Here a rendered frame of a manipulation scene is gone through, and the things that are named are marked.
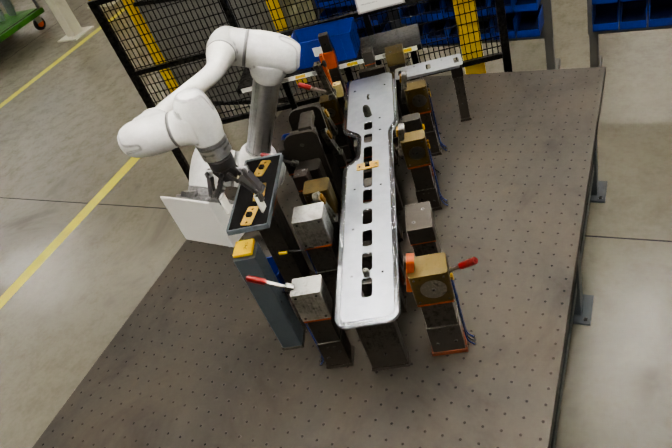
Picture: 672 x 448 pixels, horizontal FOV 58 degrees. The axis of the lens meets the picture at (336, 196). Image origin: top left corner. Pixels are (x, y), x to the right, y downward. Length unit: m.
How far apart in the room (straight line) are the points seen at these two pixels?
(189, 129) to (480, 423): 1.12
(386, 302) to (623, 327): 1.38
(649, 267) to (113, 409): 2.29
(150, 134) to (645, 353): 2.06
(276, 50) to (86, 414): 1.41
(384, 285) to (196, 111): 0.71
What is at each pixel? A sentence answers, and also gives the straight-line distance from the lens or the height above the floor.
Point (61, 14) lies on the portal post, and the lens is 8.82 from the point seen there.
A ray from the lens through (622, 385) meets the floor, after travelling 2.67.
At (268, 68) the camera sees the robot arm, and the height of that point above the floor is 1.39.
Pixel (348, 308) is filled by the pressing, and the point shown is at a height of 1.00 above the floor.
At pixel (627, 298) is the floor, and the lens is 2.93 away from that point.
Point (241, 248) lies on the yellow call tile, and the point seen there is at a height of 1.16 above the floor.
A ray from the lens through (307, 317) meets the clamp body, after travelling 1.80.
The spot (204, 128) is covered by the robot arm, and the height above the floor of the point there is 1.52.
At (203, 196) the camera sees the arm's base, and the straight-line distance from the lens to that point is 2.52.
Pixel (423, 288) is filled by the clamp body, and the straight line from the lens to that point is 1.68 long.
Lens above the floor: 2.27
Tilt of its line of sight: 37 degrees down
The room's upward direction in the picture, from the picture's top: 21 degrees counter-clockwise
